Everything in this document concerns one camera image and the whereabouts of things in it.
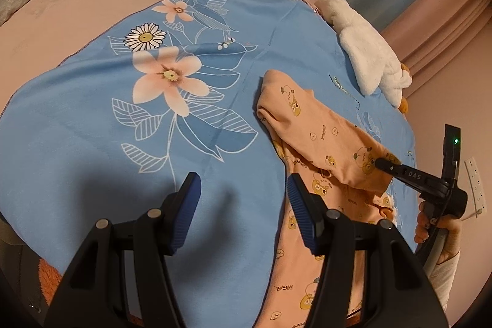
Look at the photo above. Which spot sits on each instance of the mauve bed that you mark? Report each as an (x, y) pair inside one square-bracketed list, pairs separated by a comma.
[(57, 16)]

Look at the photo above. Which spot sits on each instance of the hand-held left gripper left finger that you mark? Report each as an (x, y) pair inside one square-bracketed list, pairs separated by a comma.
[(184, 212)]

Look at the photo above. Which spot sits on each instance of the person's right hand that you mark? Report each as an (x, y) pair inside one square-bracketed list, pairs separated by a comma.
[(422, 226)]

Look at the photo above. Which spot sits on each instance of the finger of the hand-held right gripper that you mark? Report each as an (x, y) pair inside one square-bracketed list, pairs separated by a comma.
[(407, 172)]

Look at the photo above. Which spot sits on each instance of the grey crumpled cloth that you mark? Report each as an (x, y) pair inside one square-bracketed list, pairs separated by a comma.
[(7, 5)]

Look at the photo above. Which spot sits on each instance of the person's right forearm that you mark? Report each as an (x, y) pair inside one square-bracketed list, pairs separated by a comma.
[(444, 282)]

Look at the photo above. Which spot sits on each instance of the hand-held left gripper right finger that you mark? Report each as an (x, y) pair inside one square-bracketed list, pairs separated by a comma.
[(301, 212)]

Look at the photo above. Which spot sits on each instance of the white wall power strip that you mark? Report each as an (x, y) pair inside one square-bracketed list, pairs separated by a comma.
[(474, 186)]

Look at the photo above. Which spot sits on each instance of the blue floral bed sheet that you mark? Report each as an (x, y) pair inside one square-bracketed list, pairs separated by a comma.
[(96, 120)]

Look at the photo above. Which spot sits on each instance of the pink curtain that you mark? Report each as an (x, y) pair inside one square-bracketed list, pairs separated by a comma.
[(442, 28)]

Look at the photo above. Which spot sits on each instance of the orange printed baby romper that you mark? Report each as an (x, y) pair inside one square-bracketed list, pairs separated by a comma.
[(338, 136)]

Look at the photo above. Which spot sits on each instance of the orange fuzzy rug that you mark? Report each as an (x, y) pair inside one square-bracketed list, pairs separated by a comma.
[(50, 280)]

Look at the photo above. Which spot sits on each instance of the white goose plush toy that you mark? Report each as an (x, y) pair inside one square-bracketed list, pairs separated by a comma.
[(365, 51)]

